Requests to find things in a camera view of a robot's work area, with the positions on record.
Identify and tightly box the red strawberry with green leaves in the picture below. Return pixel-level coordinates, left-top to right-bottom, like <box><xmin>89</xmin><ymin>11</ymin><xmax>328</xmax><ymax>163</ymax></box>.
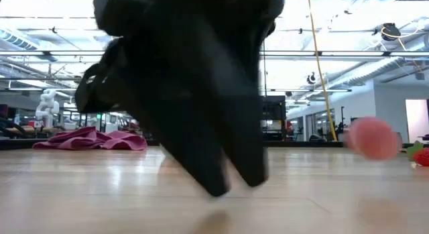
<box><xmin>406</xmin><ymin>141</ymin><xmax>429</xmax><ymax>168</ymax></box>

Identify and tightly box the yellow hanging cable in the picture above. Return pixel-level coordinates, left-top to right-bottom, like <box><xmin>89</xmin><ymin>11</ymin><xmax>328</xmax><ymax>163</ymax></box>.
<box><xmin>306</xmin><ymin>0</ymin><xmax>338</xmax><ymax>143</ymax></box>

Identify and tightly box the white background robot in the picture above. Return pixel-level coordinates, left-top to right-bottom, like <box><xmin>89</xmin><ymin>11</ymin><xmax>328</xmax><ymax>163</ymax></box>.
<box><xmin>34</xmin><ymin>89</ymin><xmax>60</xmax><ymax>129</ymax></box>

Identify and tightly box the black equipment cabinet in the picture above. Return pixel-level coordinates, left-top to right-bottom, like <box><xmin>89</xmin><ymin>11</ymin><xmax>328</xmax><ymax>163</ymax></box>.
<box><xmin>262</xmin><ymin>95</ymin><xmax>288</xmax><ymax>142</ymax></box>

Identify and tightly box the horizontal overhead bar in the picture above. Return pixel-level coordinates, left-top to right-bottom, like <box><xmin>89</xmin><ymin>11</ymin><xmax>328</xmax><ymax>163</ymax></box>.
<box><xmin>0</xmin><ymin>50</ymin><xmax>429</xmax><ymax>58</ymax></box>

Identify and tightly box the pink toy ball fruit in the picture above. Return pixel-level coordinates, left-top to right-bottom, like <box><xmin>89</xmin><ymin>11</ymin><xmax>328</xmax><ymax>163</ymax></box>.
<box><xmin>343</xmin><ymin>116</ymin><xmax>402</xmax><ymax>161</ymax></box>

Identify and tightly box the purple cloth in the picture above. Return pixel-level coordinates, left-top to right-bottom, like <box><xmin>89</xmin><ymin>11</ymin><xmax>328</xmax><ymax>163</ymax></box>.
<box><xmin>32</xmin><ymin>125</ymin><xmax>148</xmax><ymax>152</ymax></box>

